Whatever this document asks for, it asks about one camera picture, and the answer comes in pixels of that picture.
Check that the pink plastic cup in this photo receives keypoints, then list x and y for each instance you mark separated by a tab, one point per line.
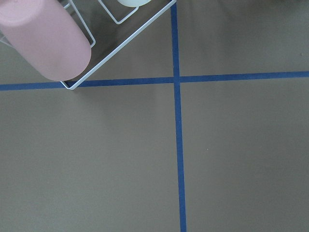
46	36

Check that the pale green cup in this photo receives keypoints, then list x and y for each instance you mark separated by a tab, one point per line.
133	3

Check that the white wire cup rack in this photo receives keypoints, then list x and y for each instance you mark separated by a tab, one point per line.
109	27

